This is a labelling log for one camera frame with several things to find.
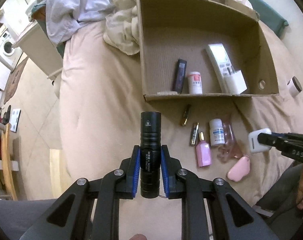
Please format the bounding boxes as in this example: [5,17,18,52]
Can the brown door mat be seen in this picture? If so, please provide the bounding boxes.
[4,57,29,104]

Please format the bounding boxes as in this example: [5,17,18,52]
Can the white bathroom scale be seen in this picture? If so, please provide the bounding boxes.
[9,108,21,133]

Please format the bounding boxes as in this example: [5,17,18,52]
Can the black rectangular vape device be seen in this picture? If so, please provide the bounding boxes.
[173,59,187,94]

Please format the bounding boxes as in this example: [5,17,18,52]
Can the white jar brown lid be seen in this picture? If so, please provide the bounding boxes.
[287,76,303,98]

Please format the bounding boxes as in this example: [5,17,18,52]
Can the beige bed sheet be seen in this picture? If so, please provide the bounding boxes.
[52,19,303,240]

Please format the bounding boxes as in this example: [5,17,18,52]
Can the white washing machine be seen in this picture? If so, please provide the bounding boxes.
[0,29,23,72]

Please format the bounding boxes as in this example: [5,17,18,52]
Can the white air conditioner remote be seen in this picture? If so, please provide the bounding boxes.
[206,43,234,94]

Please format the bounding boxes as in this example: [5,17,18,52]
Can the clear pink plastic package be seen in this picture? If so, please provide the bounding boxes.
[218,114,244,163]

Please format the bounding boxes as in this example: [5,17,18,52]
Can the pink perfume bottle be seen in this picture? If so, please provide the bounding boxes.
[196,132,212,167]

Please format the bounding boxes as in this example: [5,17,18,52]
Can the beige bedside cabinet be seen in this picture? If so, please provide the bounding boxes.
[13,21,63,80]

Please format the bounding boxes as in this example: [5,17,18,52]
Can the black gold AA battery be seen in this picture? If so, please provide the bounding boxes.
[190,122,199,146]

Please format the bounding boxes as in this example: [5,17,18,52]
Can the pink foot-shaped pouch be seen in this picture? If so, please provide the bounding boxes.
[227,155,251,182]

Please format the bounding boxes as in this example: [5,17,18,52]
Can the teal cushion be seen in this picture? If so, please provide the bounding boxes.
[248,0,289,37]

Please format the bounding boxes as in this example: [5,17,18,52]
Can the white bottle red label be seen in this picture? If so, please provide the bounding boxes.
[187,72,202,95]

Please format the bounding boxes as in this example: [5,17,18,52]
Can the wooden chair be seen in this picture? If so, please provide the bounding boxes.
[0,123,18,201]

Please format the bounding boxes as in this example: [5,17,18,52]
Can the white bottle blue label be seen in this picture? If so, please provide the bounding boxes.
[209,119,225,147]

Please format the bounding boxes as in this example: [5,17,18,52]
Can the white earbuds case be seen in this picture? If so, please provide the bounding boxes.
[248,128,272,153]

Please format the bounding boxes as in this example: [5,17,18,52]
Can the cream patterned blanket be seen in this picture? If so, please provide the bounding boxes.
[103,0,253,55]

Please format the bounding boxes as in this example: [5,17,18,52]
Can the white USB charger block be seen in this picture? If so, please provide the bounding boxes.
[224,70,247,95]

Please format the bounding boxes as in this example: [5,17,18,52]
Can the black gold lipstick tube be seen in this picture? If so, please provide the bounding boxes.
[181,104,192,126]

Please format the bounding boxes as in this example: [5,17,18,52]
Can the black flashlight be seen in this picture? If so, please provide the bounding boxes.
[140,112,161,199]

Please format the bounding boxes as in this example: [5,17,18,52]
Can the light blue white duvet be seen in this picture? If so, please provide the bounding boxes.
[37,0,116,45]

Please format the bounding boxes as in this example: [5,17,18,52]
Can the brown cardboard box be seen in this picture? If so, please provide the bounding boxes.
[136,0,279,101]

